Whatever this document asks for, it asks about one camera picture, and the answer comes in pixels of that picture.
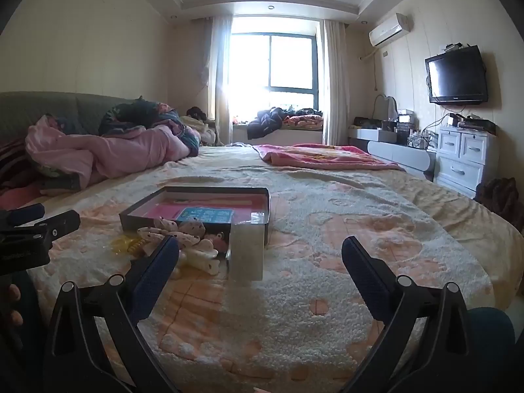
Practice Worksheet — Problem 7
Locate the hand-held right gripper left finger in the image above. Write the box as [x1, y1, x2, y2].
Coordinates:
[43, 235, 181, 393]

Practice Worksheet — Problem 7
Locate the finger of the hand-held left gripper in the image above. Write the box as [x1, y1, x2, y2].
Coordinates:
[0, 203, 46, 227]
[24, 210, 81, 251]

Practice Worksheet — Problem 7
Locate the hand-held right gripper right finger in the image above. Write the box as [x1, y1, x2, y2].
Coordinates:
[342, 235, 471, 393]

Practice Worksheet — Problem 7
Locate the white claw hair clip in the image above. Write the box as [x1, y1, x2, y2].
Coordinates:
[180, 238, 219, 276]

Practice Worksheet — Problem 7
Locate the grey shallow cardboard box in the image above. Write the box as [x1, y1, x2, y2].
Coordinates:
[119, 186, 271, 246]

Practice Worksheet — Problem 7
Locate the person's left hand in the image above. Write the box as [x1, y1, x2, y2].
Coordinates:
[0, 284, 23, 328]

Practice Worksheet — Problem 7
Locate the beige claw hair clip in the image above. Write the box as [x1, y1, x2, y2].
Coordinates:
[137, 218, 178, 243]
[177, 220, 206, 241]

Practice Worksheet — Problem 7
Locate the striped dark red cloth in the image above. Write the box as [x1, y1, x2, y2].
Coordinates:
[0, 138, 44, 210]

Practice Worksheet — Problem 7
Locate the pink fuzzy hair accessory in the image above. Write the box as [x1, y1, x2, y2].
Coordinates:
[205, 233, 228, 254]

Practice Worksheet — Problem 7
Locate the pink quilt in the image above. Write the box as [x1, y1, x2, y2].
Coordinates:
[25, 115, 201, 190]

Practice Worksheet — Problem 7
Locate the grey padded headboard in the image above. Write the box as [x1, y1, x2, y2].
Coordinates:
[0, 91, 142, 145]

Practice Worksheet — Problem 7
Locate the pink printed blanket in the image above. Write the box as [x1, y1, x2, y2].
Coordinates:
[253, 143, 405, 171]

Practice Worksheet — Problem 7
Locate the white desk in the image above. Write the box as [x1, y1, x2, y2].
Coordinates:
[347, 126, 437, 181]

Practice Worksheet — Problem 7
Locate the white pillow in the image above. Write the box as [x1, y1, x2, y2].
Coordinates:
[180, 115, 217, 147]

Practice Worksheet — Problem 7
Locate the white drawer cabinet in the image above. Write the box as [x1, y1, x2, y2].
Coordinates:
[433, 125, 499, 200]

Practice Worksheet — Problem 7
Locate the person's teal trouser leg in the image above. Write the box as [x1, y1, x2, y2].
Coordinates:
[467, 307, 517, 393]

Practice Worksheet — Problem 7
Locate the brown bag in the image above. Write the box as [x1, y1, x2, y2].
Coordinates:
[475, 177, 520, 222]

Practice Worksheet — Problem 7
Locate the round desk mirror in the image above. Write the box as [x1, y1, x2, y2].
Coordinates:
[372, 94, 399, 128]

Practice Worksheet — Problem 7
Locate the red patterned blanket pile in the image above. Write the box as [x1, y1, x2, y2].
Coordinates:
[283, 108, 325, 132]

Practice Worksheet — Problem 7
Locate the dark jacket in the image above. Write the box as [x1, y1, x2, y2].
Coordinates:
[247, 107, 288, 140]

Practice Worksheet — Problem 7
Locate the black set-top box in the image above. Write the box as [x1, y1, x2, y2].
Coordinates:
[448, 112, 498, 136]

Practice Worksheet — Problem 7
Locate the sheer white curtain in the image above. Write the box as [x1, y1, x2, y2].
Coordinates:
[200, 14, 235, 146]

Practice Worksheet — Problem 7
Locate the window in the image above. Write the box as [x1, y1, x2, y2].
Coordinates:
[228, 32, 320, 112]

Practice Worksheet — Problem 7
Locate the white air conditioner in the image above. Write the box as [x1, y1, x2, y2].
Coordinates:
[368, 13, 411, 47]

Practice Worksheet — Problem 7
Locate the black wall television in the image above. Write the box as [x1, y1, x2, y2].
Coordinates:
[424, 45, 489, 105]

